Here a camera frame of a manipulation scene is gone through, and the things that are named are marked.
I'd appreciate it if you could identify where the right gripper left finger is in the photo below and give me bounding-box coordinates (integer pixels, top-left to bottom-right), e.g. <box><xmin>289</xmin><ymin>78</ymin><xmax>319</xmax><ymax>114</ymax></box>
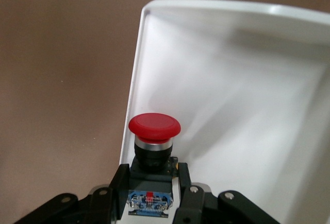
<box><xmin>77</xmin><ymin>163</ymin><xmax>131</xmax><ymax>224</ymax></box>

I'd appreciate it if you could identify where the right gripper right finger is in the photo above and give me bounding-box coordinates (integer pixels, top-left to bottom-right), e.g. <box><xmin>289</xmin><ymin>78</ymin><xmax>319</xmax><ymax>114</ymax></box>
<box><xmin>174</xmin><ymin>162</ymin><xmax>212</xmax><ymax>224</ymax></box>

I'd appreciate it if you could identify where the red mushroom push button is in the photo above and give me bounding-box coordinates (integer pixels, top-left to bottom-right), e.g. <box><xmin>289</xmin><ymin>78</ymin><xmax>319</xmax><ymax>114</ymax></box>
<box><xmin>127</xmin><ymin>112</ymin><xmax>182</xmax><ymax>218</ymax></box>

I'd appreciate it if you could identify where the white plastic drawer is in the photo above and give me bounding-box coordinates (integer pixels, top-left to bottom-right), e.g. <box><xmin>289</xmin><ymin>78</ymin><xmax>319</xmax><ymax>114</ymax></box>
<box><xmin>119</xmin><ymin>0</ymin><xmax>330</xmax><ymax>224</ymax></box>

